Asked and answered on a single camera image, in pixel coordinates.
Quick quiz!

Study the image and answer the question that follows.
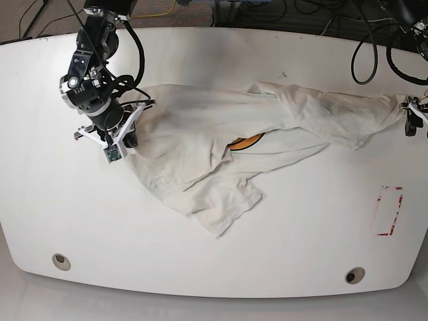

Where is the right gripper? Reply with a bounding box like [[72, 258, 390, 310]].
[[72, 100, 156, 148]]

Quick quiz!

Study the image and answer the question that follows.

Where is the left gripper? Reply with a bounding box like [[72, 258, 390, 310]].
[[401, 94, 427, 136]]

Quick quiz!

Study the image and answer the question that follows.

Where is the white t-shirt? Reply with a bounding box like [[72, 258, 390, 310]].
[[126, 82, 405, 236]]

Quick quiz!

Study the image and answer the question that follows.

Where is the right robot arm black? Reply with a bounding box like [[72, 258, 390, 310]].
[[60, 1, 152, 145]]

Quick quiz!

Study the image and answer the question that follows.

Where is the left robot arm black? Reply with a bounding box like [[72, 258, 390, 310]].
[[350, 1, 427, 136]]

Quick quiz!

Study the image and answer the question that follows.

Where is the red tape rectangle marking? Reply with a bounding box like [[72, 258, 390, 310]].
[[374, 186, 404, 237]]

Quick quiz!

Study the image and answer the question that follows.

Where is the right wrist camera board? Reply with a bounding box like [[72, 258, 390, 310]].
[[102, 143, 128, 163]]

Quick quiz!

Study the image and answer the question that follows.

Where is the yellow cable on floor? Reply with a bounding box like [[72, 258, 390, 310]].
[[128, 0, 177, 21]]

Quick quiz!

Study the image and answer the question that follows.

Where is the left table cable grommet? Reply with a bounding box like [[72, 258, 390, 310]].
[[52, 253, 71, 272]]

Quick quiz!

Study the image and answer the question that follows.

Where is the table cable grommet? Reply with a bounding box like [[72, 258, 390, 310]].
[[345, 267, 365, 285], [52, 253, 71, 272]]

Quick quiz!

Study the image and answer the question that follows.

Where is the right table cable grommet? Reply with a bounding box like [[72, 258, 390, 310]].
[[345, 267, 365, 285]]

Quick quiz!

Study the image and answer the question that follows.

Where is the black cable on floor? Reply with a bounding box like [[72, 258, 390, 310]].
[[18, 0, 84, 38]]

